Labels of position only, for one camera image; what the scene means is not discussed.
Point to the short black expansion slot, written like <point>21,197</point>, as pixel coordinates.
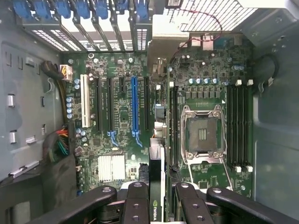
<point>121,84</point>

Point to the dark grey PC case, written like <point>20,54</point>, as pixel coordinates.
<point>275,116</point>

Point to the silver chipset heat sink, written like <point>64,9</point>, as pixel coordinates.
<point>111,168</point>

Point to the white power connector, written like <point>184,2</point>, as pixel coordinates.
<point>66,72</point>

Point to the CPU socket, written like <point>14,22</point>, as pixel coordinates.
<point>203,133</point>

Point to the black RAM slot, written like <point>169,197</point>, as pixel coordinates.
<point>229,126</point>
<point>246,126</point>
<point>240,126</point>
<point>235,126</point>

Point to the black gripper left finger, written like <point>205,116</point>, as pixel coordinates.
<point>136,205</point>

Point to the blue expansion slot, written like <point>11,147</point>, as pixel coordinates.
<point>134,105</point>

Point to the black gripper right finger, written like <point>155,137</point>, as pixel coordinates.
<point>194,210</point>

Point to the green motherboard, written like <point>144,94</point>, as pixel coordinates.
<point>116,105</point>

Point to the white expansion slot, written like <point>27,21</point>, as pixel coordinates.
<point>85,100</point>

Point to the metal socket cover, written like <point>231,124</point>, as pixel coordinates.
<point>203,156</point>

